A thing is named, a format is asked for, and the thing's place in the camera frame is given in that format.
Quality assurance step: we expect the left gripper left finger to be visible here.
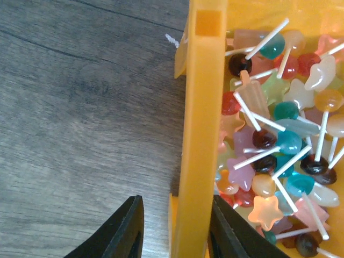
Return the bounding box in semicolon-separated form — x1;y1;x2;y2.
66;195;144;258

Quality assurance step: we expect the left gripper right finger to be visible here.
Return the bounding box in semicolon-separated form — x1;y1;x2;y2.
207;195;288;258

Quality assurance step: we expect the orange bin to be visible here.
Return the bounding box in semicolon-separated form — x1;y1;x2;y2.
169;1;343;257

